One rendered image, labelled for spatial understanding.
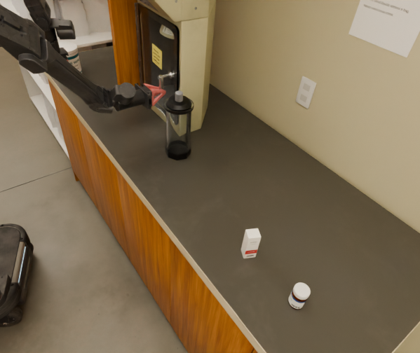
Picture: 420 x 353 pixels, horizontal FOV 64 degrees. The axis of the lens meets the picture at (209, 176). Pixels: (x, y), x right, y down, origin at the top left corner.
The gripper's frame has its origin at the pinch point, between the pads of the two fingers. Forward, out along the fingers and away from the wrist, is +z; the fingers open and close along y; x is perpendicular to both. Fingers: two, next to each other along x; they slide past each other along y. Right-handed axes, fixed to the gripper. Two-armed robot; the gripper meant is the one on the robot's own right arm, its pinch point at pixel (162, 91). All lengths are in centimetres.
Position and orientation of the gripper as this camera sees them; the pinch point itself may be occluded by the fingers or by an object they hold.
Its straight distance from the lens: 135.7
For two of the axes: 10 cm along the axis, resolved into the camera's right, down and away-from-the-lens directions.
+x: -0.8, 7.4, 6.7
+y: -6.0, -5.7, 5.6
